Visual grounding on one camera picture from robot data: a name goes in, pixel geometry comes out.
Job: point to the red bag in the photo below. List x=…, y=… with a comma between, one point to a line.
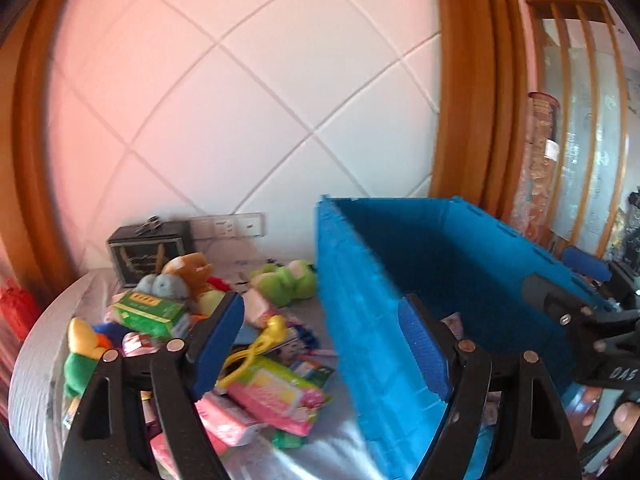
x=17, y=312

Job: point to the curved wooden frame post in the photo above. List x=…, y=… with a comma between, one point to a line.
x=475, y=85
x=35, y=135

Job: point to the white quilted headboard panel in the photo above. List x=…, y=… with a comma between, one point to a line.
x=250, y=85

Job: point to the pink green wipes pack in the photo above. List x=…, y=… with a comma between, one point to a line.
x=280, y=395

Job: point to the wooden slat glass partition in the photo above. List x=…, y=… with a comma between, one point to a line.
x=585, y=135

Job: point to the green cardboard box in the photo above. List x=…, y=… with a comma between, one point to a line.
x=147, y=312

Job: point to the light green round plush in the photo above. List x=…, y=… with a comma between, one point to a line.
x=210, y=302

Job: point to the blue plastic storage crate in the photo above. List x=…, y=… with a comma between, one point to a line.
x=365, y=285

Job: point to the brown bear plush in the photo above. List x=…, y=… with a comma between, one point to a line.
x=190, y=270

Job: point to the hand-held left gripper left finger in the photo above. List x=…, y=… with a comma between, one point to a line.
x=217, y=345

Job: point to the black desk clock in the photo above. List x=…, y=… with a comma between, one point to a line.
x=140, y=255

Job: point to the grey blue plush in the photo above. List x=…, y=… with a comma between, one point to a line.
x=165, y=289

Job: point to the pink tissue pack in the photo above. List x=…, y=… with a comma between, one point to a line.
x=230, y=420

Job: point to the green frog plush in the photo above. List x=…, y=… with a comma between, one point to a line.
x=282, y=282

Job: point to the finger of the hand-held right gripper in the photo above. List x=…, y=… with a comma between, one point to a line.
x=555, y=300
x=587, y=265

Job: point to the rolled patterned carpet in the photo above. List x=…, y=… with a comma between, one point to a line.
x=537, y=170

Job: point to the yellow duck clip toy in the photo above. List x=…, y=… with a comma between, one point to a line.
x=270, y=335

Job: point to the yellow green parrot plush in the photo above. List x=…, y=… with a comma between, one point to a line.
x=82, y=355

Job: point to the person's right hand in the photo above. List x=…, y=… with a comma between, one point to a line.
x=627, y=417

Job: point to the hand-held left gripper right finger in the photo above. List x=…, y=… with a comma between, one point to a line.
x=425, y=345

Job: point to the small green packet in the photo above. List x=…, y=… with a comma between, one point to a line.
x=287, y=439

